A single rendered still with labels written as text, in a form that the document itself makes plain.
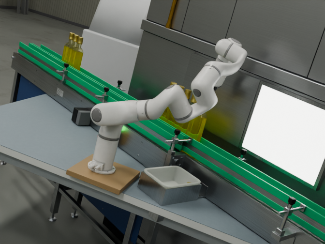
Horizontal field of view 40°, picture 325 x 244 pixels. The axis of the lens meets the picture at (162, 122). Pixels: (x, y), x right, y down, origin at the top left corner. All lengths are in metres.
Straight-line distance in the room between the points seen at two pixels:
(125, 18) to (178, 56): 2.01
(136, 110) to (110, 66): 2.65
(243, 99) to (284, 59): 0.27
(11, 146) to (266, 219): 1.17
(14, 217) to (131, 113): 1.49
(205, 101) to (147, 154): 0.53
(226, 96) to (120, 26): 2.40
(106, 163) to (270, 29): 0.96
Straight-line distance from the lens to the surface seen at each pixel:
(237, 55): 1.96
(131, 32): 4.41
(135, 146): 2.29
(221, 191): 2.03
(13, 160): 2.20
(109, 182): 1.93
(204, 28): 2.41
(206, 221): 1.90
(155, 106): 1.77
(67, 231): 3.01
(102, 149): 1.97
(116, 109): 1.80
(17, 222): 3.02
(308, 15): 2.06
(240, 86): 2.18
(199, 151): 2.13
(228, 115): 2.22
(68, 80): 2.87
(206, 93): 1.80
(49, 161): 2.07
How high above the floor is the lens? 1.59
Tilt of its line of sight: 16 degrees down
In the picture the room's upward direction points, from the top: 15 degrees clockwise
